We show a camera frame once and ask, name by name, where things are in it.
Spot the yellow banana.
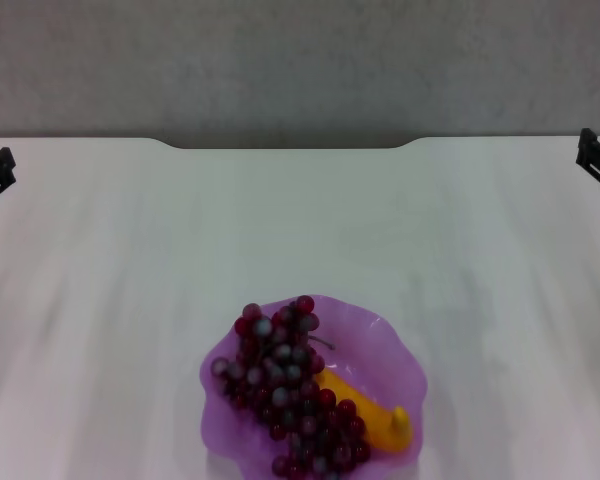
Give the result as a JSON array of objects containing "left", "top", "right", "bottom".
[{"left": 311, "top": 368, "right": 414, "bottom": 455}]

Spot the red grape bunch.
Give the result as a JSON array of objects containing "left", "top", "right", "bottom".
[{"left": 210, "top": 294, "right": 373, "bottom": 480}]

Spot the purple wavy plastic bowl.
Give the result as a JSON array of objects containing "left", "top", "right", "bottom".
[{"left": 199, "top": 293, "right": 429, "bottom": 480}]

